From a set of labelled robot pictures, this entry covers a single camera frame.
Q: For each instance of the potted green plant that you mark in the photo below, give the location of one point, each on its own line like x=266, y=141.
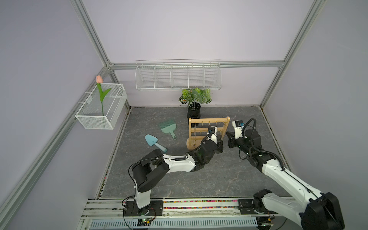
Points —
x=194, y=98

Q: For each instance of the pink artificial tulip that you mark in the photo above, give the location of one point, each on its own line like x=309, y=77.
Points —
x=102, y=93

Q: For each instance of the white wire wall shelf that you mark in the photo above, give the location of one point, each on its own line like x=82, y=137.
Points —
x=178, y=74

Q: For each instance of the teal small shovel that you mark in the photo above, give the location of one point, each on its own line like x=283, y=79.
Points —
x=151, y=141

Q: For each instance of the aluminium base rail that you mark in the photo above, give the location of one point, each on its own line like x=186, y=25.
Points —
x=178, y=208

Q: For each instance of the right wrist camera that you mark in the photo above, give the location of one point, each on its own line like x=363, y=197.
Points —
x=238, y=126

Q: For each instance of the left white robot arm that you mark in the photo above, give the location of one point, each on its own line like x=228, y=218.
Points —
x=151, y=169

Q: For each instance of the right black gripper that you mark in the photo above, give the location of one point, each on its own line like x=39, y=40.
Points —
x=231, y=139

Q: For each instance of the white slotted cable duct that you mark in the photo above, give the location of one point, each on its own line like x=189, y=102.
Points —
x=173, y=223

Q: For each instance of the white mesh wall basket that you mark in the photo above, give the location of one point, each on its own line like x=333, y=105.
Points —
x=90, y=112

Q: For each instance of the wooden jewelry display stand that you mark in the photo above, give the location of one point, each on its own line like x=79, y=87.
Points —
x=199, y=128

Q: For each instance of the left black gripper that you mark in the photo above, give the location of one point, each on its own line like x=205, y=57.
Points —
x=219, y=144

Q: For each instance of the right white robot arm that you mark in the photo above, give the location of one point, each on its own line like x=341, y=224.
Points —
x=311, y=209

